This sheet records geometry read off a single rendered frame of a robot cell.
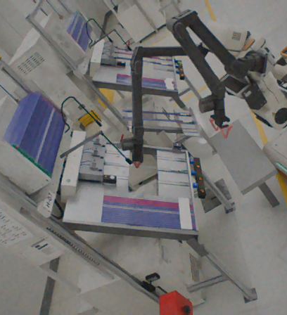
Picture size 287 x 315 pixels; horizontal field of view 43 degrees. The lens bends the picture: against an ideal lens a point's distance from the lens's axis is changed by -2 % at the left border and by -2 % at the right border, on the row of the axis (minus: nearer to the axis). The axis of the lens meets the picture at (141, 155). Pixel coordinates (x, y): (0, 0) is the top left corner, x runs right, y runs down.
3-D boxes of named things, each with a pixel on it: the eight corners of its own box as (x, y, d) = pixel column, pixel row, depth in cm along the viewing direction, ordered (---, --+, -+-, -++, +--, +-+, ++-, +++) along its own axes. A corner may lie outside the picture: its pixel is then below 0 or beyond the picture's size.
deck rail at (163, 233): (195, 238, 199) (198, 231, 195) (195, 241, 197) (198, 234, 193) (62, 226, 192) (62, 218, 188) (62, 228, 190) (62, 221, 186)
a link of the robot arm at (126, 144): (142, 130, 210) (138, 127, 218) (123, 132, 207) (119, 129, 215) (143, 150, 213) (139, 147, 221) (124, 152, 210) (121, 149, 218)
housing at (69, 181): (85, 148, 243) (86, 131, 234) (74, 204, 206) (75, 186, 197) (72, 147, 242) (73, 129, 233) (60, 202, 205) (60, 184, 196)
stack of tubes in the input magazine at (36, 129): (67, 119, 226) (35, 88, 212) (50, 176, 187) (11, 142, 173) (52, 128, 231) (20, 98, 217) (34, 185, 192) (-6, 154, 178)
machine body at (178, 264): (199, 223, 296) (156, 178, 264) (211, 305, 243) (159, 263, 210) (134, 251, 321) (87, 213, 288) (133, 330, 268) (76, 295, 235)
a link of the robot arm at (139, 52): (133, 44, 196) (128, 45, 205) (134, 70, 200) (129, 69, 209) (208, 43, 208) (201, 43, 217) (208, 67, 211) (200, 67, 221)
